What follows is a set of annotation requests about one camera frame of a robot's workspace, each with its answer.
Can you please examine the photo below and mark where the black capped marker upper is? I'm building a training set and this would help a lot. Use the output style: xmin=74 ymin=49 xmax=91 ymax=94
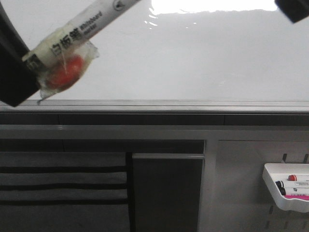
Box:
xmin=275 ymin=180 xmax=309 ymax=189

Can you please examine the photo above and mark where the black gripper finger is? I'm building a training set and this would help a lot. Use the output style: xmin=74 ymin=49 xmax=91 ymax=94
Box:
xmin=0 ymin=6 xmax=39 ymax=107
xmin=275 ymin=0 xmax=309 ymax=23

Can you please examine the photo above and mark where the black capped marker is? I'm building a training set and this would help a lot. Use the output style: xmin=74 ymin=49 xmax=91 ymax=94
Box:
xmin=278 ymin=186 xmax=309 ymax=196
xmin=275 ymin=180 xmax=309 ymax=189

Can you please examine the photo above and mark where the grey aluminium whiteboard tray rail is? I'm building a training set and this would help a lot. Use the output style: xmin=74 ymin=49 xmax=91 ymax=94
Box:
xmin=0 ymin=100 xmax=309 ymax=115

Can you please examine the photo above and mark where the grey pegboard panel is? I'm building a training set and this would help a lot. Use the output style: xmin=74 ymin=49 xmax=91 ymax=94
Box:
xmin=211 ymin=141 xmax=309 ymax=232

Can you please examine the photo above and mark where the grey louvered slat panel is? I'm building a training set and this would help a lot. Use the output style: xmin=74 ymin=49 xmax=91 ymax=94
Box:
xmin=0 ymin=152 xmax=135 ymax=232

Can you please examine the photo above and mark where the white plastic wall tray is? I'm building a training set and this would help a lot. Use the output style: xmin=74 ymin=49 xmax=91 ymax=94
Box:
xmin=263 ymin=163 xmax=309 ymax=213

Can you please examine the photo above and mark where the red capped marker in tray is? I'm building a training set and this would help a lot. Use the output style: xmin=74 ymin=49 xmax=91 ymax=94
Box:
xmin=287 ymin=174 xmax=309 ymax=182

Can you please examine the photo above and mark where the dark grey cabinet panel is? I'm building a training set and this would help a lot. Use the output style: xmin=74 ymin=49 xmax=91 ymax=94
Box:
xmin=133 ymin=153 xmax=204 ymax=232

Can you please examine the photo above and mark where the red magnet taped to marker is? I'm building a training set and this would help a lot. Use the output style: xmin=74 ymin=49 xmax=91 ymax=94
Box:
xmin=46 ymin=55 xmax=84 ymax=89

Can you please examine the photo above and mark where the pink eraser in tray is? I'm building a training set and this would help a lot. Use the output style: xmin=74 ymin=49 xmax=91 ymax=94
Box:
xmin=284 ymin=195 xmax=309 ymax=201

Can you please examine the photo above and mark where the white whiteboard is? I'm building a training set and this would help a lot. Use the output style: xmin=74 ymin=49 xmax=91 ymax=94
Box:
xmin=0 ymin=0 xmax=309 ymax=102

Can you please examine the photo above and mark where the white whiteboard marker black tip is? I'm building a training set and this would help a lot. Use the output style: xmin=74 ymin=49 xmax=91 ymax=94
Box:
xmin=22 ymin=0 xmax=137 ymax=72

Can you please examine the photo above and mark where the black capped marker lower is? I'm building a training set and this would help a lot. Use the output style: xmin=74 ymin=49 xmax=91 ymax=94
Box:
xmin=278 ymin=186 xmax=309 ymax=196

